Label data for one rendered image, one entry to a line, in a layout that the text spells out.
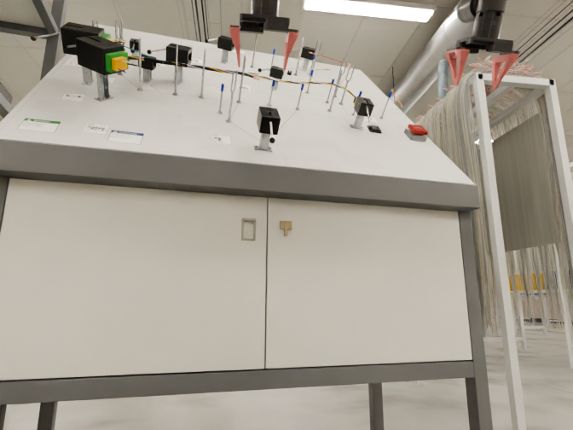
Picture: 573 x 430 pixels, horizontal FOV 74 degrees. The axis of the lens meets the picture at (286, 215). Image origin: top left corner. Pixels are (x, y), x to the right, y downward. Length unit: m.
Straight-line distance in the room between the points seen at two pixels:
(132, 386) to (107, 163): 0.46
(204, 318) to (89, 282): 0.25
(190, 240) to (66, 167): 0.29
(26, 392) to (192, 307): 0.33
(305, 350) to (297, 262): 0.20
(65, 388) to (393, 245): 0.80
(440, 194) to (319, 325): 0.48
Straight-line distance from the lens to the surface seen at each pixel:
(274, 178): 0.91
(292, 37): 0.87
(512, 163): 2.08
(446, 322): 1.11
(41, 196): 0.95
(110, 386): 0.90
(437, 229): 1.12
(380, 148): 1.19
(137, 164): 0.89
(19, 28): 1.65
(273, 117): 0.93
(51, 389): 0.92
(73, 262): 0.91
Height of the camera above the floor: 0.55
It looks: 13 degrees up
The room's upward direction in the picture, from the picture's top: straight up
